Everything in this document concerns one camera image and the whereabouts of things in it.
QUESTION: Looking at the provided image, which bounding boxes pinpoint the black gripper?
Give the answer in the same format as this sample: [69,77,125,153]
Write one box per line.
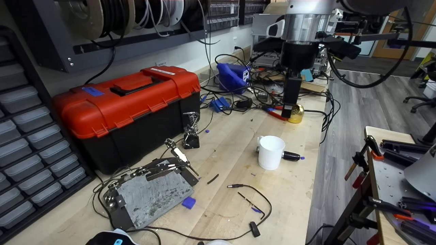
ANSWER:
[280,41,319,120]

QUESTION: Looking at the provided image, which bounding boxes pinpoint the black grey marker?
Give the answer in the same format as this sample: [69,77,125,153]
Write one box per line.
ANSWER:
[281,150,304,164]

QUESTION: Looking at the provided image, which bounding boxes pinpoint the white plastic cup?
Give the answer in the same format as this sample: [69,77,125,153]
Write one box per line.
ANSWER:
[255,135,288,173]

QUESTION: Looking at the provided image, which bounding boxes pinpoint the black power adapter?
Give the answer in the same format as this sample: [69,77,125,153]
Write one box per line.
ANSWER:
[235,98,254,112]

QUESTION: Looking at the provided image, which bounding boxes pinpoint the blue bag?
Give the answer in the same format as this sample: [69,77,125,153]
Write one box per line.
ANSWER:
[216,62,251,94]

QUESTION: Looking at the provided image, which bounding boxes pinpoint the orange black bar clamp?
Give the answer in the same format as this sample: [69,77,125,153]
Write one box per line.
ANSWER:
[344,135,385,183]

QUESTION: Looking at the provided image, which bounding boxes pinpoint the small black vise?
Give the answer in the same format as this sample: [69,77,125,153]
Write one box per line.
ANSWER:
[182,109,202,150]

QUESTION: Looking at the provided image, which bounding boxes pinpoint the black office chair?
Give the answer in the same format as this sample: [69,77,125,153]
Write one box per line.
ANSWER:
[403,59,436,115]

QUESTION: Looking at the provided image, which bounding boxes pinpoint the wooden side table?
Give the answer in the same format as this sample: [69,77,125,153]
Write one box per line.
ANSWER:
[325,126,436,245]

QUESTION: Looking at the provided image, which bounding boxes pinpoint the blue plastic block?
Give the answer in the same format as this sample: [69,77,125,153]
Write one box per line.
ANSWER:
[182,196,198,211]

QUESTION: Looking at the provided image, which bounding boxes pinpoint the grey metal sheet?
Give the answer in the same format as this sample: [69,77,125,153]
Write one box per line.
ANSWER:
[403,145,436,202]

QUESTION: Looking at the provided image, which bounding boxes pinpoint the red black toolbox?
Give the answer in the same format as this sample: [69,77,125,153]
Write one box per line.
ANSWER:
[52,66,204,176]

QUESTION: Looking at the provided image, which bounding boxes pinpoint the grey metal plate device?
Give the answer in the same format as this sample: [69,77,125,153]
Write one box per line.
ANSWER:
[101,158,202,232]

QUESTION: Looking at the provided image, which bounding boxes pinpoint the tan spool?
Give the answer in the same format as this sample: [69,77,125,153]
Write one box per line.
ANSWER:
[56,0,107,41]

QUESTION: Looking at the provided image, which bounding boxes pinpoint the dark metal spool rack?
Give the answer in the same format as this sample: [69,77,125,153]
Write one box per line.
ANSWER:
[5,0,274,74]

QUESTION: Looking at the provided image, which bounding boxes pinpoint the grey drawer cabinet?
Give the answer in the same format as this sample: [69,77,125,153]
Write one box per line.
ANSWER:
[0,25,97,244]

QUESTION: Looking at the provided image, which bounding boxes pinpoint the red handled pliers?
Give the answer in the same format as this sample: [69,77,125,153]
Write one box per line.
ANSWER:
[264,108,291,123]

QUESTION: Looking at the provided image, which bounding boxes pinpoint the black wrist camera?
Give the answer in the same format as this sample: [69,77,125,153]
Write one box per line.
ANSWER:
[318,34,363,60]

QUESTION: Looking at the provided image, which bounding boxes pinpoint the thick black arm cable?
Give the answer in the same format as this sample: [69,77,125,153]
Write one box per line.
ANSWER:
[326,6,415,90]

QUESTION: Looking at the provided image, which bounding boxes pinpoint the thin black cable with plug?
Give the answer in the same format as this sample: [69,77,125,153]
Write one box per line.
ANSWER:
[145,183,274,243]

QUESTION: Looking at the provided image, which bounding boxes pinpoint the white wire spool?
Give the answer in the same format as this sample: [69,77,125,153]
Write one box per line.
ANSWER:
[135,0,186,32]

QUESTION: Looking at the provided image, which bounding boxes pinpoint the black cable hanging from rack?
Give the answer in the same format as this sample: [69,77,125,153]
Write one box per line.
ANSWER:
[84,33,118,87]

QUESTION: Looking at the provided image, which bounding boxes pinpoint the black wire spool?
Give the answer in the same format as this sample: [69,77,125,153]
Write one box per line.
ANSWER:
[100,0,137,38]

